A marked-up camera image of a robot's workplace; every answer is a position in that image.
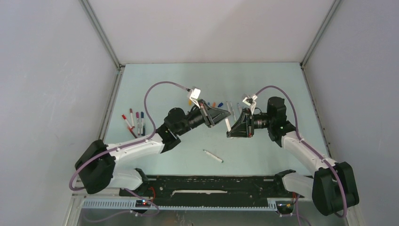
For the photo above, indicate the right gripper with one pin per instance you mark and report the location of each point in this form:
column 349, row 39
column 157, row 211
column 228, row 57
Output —
column 244, row 127

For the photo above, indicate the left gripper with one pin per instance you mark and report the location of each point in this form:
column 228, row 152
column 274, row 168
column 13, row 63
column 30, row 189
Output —
column 211, row 116

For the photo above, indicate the grey cap marker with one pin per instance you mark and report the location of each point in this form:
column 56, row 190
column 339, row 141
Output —
column 228, row 124

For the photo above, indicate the light green pen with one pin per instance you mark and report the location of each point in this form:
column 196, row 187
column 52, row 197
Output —
column 233, row 112

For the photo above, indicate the green cap marker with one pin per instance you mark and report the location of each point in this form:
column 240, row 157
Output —
column 213, row 156

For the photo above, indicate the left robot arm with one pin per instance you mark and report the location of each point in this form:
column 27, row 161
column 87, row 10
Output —
column 110, row 165

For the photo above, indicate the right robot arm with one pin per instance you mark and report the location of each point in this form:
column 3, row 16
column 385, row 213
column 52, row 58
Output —
column 331, row 187

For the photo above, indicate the purple pen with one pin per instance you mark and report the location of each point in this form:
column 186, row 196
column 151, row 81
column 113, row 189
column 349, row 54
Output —
column 138, row 123

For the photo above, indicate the maroon pen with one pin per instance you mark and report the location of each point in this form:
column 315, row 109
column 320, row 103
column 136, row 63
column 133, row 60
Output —
column 132, row 118

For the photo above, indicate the red pen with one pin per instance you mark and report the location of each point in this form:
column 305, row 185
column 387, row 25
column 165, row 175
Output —
column 129, row 127

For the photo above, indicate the right controller board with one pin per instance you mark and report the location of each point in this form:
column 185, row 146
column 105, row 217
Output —
column 285, row 206

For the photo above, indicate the controller board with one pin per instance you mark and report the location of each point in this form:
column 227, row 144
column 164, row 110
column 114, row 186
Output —
column 285, row 206
column 142, row 203

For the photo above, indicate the left controller board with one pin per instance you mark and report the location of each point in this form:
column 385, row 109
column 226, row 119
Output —
column 142, row 203

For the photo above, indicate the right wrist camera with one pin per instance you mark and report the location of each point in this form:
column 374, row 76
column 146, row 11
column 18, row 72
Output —
column 250, row 101

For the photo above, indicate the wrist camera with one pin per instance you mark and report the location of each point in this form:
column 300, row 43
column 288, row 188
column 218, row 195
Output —
column 250, row 101
column 193, row 95

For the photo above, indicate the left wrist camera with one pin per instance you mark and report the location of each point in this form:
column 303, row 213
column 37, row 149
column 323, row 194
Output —
column 193, row 95

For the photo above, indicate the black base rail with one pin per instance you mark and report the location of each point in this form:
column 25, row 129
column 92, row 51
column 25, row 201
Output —
column 225, row 191

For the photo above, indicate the white cable duct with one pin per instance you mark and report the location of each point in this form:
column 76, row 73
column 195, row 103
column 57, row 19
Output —
column 128, row 204

